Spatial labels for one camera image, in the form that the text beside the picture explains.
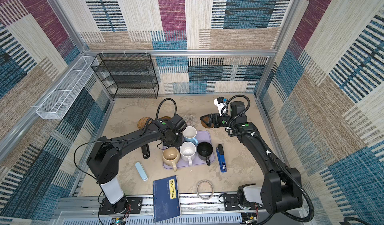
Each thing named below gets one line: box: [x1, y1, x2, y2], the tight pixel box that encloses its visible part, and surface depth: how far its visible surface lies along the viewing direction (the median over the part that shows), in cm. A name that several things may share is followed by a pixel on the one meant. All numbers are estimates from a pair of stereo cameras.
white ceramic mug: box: [179, 141, 197, 167], surface depth 85 cm
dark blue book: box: [152, 175, 182, 222], surface depth 76 cm
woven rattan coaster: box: [137, 116, 152, 129], surface depth 107 cm
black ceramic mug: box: [196, 141, 213, 166], surface depth 86 cm
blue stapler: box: [216, 144, 227, 173], surface depth 87 cm
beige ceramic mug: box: [162, 146, 181, 172], surface depth 81 cm
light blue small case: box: [135, 162, 149, 182], surface depth 83 cm
